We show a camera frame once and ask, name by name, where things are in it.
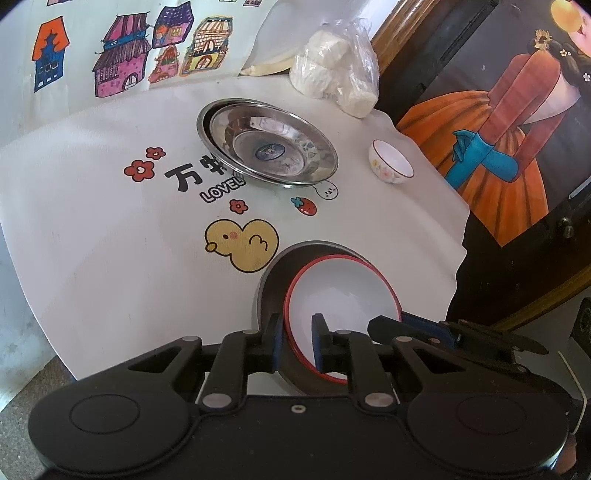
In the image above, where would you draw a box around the colourful houses drawing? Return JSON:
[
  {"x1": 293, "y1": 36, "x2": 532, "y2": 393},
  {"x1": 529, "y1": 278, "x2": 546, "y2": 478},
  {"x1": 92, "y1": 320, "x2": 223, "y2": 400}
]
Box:
[{"x1": 0, "y1": 0, "x2": 280, "y2": 121}]

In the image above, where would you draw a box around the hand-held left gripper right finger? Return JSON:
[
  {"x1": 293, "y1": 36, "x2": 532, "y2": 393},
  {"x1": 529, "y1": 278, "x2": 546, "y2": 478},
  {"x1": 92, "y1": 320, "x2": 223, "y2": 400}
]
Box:
[{"x1": 311, "y1": 313, "x2": 468, "y2": 412}]

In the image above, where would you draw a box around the large white red-rimmed bowl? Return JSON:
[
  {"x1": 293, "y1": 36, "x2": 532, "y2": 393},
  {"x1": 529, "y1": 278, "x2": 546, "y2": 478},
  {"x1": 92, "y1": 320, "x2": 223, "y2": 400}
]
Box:
[{"x1": 284, "y1": 255, "x2": 402, "y2": 385}]

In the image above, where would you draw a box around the orange dress woman painting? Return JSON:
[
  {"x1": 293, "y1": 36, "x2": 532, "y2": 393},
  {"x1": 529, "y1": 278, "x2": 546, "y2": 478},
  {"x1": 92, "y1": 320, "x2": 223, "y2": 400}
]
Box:
[{"x1": 396, "y1": 0, "x2": 591, "y2": 247}]

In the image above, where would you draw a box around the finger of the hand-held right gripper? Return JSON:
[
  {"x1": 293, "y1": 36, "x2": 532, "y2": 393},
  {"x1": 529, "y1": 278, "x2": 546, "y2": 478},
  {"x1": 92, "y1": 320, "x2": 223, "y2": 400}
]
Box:
[{"x1": 368, "y1": 311, "x2": 463, "y2": 352}]

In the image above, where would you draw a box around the dark wooden cabinet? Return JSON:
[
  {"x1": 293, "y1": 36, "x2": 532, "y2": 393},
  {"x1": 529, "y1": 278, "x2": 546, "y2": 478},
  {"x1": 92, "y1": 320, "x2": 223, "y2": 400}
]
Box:
[{"x1": 445, "y1": 175, "x2": 591, "y2": 333}]

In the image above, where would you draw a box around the small white red-rimmed bowl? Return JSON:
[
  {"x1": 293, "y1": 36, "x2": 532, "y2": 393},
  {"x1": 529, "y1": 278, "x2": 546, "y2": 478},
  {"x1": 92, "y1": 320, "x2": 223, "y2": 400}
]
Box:
[{"x1": 368, "y1": 140, "x2": 415, "y2": 185}]

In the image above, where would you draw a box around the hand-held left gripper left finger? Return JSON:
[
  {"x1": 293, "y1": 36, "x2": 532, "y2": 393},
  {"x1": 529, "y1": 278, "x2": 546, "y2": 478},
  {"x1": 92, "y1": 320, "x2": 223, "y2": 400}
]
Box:
[{"x1": 127, "y1": 313, "x2": 284, "y2": 412}]

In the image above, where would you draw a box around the brown wooden frame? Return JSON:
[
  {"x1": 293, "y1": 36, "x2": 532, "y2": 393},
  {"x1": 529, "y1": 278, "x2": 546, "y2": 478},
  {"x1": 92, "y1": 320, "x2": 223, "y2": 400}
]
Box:
[{"x1": 369, "y1": 0, "x2": 446, "y2": 109}]

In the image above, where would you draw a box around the stainless steel plate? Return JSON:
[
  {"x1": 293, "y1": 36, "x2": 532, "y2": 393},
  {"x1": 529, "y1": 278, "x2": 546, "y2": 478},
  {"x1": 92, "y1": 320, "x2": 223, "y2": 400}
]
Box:
[
  {"x1": 196, "y1": 99, "x2": 296, "y2": 188},
  {"x1": 209, "y1": 102, "x2": 339, "y2": 188}
]

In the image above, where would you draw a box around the cream rolled paper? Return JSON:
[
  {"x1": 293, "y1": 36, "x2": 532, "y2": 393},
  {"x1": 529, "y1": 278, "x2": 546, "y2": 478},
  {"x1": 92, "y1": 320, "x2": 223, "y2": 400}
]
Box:
[{"x1": 239, "y1": 53, "x2": 298, "y2": 78}]

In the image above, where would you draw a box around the white cartoon printed tablecloth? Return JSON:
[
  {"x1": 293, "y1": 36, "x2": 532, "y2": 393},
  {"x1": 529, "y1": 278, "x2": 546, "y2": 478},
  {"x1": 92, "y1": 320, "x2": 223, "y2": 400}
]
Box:
[{"x1": 0, "y1": 83, "x2": 472, "y2": 384}]

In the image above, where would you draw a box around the plastic bag of white rolls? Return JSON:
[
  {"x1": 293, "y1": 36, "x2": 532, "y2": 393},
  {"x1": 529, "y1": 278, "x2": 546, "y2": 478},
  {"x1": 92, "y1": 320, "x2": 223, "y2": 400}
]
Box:
[{"x1": 289, "y1": 17, "x2": 380, "y2": 118}]

